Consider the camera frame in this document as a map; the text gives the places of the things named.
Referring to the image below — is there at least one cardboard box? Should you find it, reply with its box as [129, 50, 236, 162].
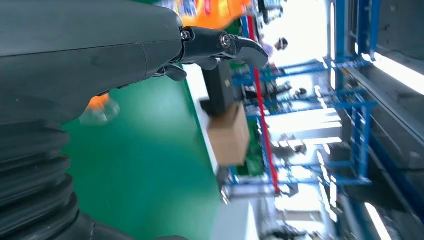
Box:
[206, 103, 251, 167]

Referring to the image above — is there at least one long ceiling light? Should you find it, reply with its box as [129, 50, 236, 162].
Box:
[364, 202, 393, 240]
[361, 52, 424, 96]

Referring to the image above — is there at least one red pole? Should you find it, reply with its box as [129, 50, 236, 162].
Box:
[246, 14, 282, 195]

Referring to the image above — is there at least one orange detergent bottle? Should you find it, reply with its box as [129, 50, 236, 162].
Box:
[155, 0, 253, 31]
[79, 93, 121, 127]

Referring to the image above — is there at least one green plastic crate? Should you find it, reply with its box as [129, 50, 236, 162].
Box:
[236, 119, 266, 176]

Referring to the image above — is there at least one person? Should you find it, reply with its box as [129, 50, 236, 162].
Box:
[261, 37, 289, 59]

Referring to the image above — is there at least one green table mat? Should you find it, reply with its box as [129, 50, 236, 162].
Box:
[61, 62, 221, 240]

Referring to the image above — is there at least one large white table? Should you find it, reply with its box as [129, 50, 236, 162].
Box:
[211, 198, 259, 240]

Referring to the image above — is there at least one blue steel rack frame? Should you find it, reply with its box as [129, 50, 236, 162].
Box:
[231, 0, 379, 114]
[228, 99, 379, 187]

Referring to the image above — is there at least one black carry case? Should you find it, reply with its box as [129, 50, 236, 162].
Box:
[200, 61, 238, 117]

